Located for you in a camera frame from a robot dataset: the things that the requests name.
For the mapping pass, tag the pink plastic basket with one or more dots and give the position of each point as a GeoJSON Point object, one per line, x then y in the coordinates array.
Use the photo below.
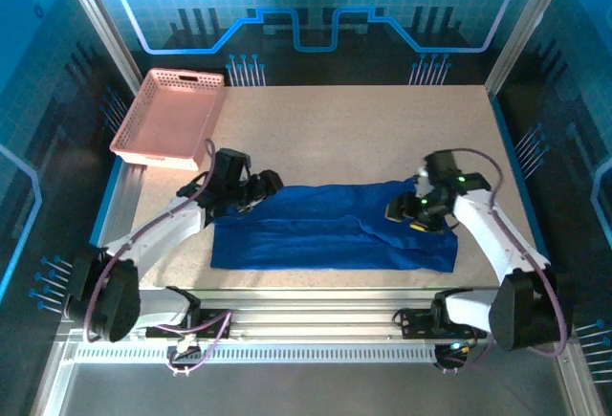
{"type": "Point", "coordinates": [165, 119]}

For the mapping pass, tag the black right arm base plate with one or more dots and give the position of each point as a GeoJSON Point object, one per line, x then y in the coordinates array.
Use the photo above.
{"type": "Point", "coordinates": [416, 322]}

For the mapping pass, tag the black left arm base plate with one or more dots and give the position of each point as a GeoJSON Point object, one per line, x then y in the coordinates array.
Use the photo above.
{"type": "Point", "coordinates": [210, 318]}

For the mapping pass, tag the aluminium frame post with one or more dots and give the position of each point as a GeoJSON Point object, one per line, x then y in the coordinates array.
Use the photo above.
{"type": "Point", "coordinates": [98, 19]}
{"type": "Point", "coordinates": [531, 19]}

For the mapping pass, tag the blue printed t-shirt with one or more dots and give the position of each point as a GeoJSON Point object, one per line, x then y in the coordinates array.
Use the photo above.
{"type": "Point", "coordinates": [311, 244]}

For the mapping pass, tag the aluminium frame rail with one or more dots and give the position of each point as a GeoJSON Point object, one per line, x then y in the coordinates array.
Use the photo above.
{"type": "Point", "coordinates": [311, 313]}

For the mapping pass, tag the aluminium side rail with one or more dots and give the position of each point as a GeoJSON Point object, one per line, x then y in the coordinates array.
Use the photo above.
{"type": "Point", "coordinates": [117, 196]}

